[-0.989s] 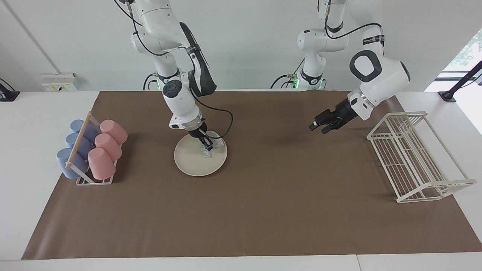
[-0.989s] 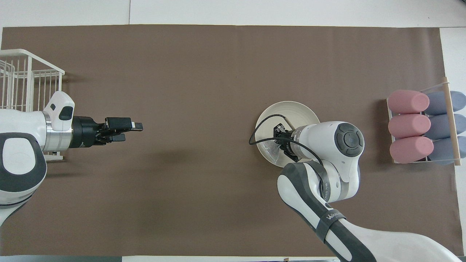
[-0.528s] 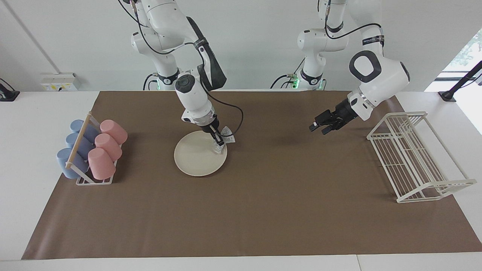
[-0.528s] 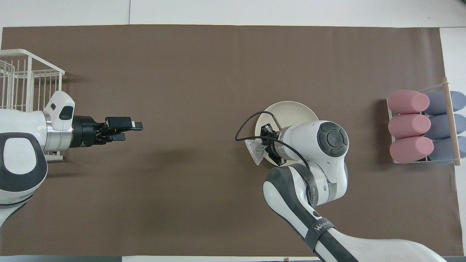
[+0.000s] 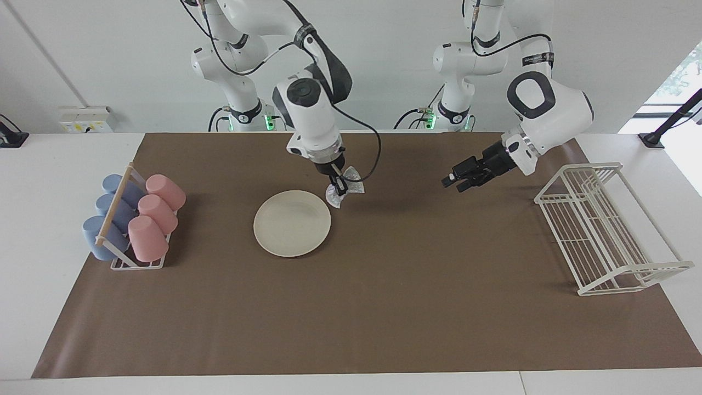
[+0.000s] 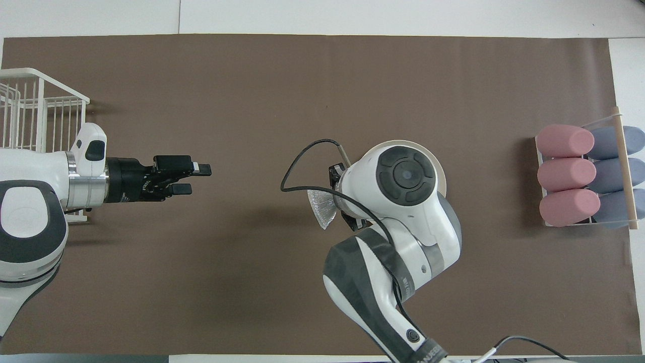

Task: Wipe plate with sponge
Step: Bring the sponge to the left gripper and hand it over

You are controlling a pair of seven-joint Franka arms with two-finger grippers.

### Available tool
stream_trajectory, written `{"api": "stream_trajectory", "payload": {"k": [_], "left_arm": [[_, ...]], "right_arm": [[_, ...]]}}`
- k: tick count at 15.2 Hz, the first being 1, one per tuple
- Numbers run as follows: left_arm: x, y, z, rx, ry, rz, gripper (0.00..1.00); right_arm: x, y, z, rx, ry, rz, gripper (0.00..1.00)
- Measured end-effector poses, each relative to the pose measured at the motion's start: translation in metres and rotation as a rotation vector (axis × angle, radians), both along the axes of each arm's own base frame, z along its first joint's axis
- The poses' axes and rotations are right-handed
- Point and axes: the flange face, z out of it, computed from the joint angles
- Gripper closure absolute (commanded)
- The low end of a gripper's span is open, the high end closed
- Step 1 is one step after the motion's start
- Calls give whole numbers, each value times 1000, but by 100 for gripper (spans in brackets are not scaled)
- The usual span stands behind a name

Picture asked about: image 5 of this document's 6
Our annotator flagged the cream round plate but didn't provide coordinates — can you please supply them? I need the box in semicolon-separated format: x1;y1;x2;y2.
253;190;332;258

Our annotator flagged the brown table mat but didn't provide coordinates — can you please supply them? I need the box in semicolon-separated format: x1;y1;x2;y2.
31;132;702;379

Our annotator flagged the pink plastic cup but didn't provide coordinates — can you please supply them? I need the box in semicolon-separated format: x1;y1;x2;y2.
145;174;186;212
128;215;169;263
137;194;179;235

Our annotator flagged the black stand with slanted pole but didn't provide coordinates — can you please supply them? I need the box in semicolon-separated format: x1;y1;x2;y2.
638;88;702;149

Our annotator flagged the cup rack with wooden bar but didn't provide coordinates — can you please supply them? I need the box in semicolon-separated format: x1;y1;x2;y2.
94;163;179;270

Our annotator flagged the blue plastic cup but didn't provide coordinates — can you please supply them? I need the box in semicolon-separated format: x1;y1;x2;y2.
102;174;146;208
95;193;139;234
82;216;131;261

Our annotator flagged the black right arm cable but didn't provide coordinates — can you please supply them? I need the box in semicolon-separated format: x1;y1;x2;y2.
181;0;382;183

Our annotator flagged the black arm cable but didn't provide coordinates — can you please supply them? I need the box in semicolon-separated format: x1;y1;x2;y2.
471;0;552;57
181;0;382;183

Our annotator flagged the black left base cable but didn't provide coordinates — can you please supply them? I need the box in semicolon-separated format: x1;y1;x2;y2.
393;82;445;131

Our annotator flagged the black base cable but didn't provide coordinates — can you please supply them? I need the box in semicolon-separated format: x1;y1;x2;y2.
393;82;445;131
207;106;231;132

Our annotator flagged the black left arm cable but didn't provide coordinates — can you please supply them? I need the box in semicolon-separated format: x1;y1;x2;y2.
471;0;552;57

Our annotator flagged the black right base cable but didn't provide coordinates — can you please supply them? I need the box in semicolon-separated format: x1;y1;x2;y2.
207;106;231;132

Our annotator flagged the white wire dish rack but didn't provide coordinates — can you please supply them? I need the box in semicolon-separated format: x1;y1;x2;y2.
534;161;695;297

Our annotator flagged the white wall outlet box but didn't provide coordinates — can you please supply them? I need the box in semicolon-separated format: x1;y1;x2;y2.
59;106;117;134

